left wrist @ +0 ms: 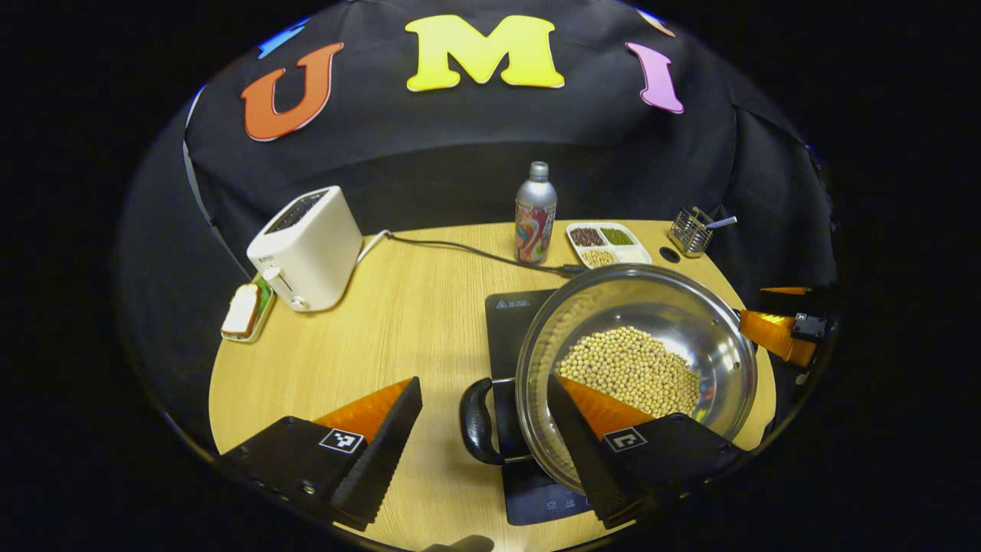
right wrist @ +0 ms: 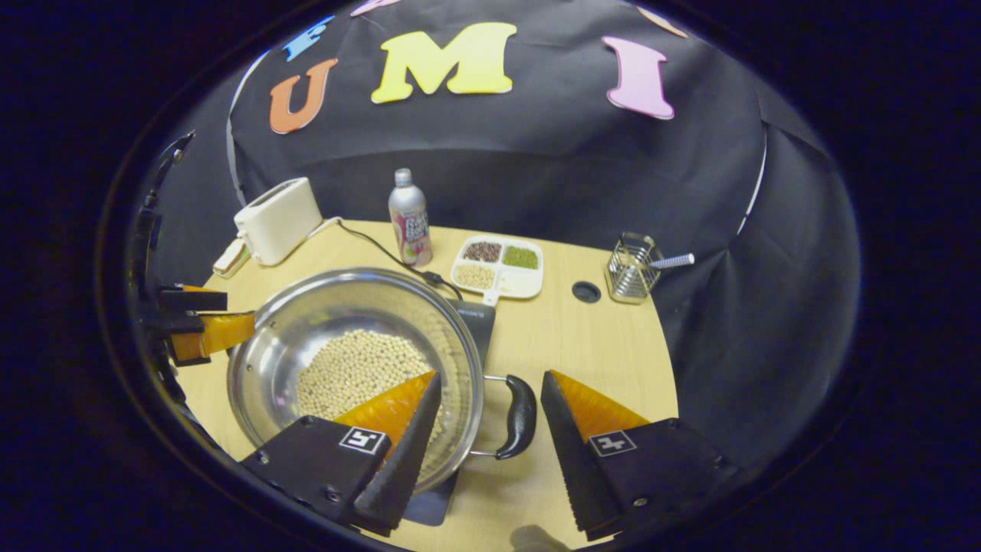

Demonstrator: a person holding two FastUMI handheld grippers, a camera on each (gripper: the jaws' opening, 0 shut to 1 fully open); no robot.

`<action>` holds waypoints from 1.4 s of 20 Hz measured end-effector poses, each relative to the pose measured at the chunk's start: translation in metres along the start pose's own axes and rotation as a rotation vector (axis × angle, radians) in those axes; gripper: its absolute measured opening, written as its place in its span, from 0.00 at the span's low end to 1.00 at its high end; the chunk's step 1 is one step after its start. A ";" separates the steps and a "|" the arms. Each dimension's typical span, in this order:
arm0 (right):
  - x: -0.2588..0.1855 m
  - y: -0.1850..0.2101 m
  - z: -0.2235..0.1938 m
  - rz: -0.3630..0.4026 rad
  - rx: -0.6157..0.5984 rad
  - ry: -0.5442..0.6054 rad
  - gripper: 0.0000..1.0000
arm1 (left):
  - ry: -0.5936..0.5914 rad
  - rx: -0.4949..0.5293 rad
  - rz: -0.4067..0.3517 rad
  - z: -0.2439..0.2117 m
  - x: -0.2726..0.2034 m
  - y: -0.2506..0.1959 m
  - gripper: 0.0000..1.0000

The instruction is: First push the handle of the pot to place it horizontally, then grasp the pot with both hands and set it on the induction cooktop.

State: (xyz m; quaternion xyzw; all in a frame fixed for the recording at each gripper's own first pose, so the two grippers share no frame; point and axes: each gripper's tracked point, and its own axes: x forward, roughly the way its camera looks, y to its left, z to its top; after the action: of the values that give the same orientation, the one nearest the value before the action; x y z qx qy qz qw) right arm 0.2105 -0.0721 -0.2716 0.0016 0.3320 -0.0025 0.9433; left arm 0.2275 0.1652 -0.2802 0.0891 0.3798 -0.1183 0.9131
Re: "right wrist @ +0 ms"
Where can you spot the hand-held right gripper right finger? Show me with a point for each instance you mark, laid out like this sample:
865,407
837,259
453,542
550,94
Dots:
571,452

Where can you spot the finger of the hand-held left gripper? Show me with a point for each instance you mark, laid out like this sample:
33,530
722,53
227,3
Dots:
218,333
188,299

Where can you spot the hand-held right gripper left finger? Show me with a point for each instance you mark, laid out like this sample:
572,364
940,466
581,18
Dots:
406,460

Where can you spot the stainless steel pot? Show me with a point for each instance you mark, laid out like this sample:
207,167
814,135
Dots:
268,368

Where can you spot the black induction cooktop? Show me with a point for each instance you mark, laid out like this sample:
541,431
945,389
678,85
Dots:
477,330

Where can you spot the bread slice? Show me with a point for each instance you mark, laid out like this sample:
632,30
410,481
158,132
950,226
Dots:
230,258

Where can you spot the pile of soybeans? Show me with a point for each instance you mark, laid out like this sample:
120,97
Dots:
360,368

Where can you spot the white toaster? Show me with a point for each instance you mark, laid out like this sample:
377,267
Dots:
280,218

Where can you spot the black table grommet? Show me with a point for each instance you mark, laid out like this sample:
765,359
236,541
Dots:
587,292

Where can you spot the white divided tray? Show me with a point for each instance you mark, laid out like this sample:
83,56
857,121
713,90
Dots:
521,282

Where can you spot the small soybean portion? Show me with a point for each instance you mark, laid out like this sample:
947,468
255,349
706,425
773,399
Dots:
474,276

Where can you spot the green beans portion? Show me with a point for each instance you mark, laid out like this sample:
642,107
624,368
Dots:
520,257

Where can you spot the metal utensil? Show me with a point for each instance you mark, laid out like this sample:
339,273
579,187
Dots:
674,261

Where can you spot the red beans portion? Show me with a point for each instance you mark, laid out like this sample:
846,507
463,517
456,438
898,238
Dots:
483,251

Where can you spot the silver drink bottle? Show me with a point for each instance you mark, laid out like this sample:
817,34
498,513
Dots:
410,222

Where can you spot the black backdrop cloth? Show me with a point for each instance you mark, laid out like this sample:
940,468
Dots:
575,176

